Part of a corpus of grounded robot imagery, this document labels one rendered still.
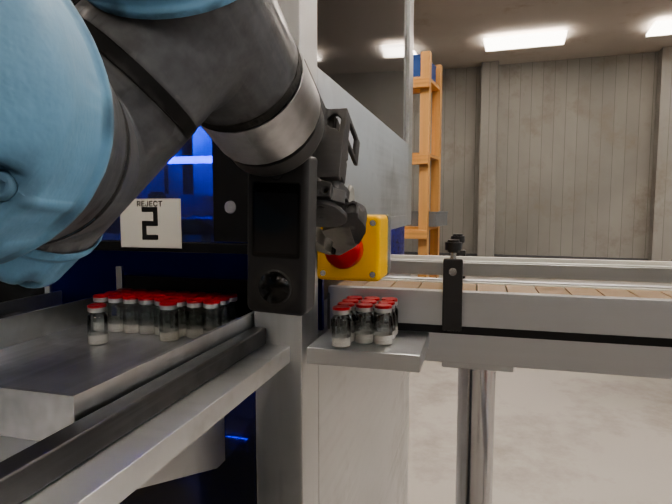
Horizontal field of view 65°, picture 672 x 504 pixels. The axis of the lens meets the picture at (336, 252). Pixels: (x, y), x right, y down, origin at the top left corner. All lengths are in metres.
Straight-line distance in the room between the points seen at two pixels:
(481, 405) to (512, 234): 10.03
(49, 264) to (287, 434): 0.45
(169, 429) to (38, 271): 0.19
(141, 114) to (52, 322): 0.53
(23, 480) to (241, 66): 0.25
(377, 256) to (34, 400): 0.34
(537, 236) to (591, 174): 1.45
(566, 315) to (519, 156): 10.11
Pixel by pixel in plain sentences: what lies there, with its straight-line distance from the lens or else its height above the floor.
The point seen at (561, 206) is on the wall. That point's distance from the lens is 10.76.
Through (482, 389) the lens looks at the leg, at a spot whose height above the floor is 0.80.
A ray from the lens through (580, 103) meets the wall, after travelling 10.93.
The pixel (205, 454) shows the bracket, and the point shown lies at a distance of 0.66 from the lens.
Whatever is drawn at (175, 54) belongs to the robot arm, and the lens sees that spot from 0.26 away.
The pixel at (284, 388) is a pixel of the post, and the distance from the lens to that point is 0.64.
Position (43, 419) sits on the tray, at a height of 0.90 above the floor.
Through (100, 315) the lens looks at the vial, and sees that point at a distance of 0.67.
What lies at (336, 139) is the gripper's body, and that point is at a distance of 0.42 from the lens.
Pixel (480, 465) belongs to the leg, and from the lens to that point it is 0.79.
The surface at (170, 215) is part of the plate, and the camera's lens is 0.67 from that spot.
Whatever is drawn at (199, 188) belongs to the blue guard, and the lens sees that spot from 0.65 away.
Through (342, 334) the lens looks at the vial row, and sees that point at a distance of 0.61.
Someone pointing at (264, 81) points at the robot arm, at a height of 1.11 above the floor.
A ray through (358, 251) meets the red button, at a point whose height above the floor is 0.99.
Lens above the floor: 1.04
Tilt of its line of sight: 5 degrees down
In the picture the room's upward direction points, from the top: straight up
